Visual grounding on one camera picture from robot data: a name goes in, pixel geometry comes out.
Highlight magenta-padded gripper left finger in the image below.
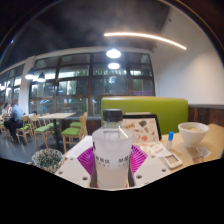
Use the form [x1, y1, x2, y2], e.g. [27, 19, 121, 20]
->
[54, 145, 98, 189]

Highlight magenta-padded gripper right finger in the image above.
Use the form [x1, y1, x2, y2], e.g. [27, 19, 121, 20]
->
[127, 144, 169, 188]

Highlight clear black-capped water bottle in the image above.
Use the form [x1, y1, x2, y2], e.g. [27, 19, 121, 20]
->
[91, 108, 134, 190]

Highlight white printed leaflet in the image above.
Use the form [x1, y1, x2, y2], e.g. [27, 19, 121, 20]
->
[138, 141, 165, 157]

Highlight small white square device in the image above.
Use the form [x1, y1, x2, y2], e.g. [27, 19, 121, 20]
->
[162, 153, 184, 170]

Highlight speckled patterned ceramic mug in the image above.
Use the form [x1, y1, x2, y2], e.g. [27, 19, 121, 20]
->
[31, 148, 64, 174]

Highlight small blue-capped white tube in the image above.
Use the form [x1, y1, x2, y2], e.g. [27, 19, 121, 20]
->
[165, 130, 175, 150]

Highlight black laptop with stickers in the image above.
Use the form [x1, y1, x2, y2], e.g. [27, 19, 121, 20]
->
[120, 113, 163, 143]

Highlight wooden chairs with green seats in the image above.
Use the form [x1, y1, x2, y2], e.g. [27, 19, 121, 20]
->
[0, 111, 89, 153]

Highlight light wooden dining table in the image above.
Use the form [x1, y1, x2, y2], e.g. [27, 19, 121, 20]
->
[37, 112, 77, 151]

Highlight white ceramic bowl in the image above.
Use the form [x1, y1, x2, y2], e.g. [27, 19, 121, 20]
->
[177, 121, 210, 149]

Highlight green upholstered booth bench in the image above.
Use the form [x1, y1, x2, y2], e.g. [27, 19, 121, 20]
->
[100, 96, 189, 136]

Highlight person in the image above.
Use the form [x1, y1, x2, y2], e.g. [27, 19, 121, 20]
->
[3, 102, 24, 143]
[0, 102, 11, 118]

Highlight round pendant lamps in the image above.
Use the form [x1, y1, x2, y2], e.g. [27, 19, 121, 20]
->
[24, 48, 122, 83]

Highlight curved linear ceiling light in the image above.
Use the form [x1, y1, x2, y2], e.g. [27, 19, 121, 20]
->
[103, 31, 188, 51]

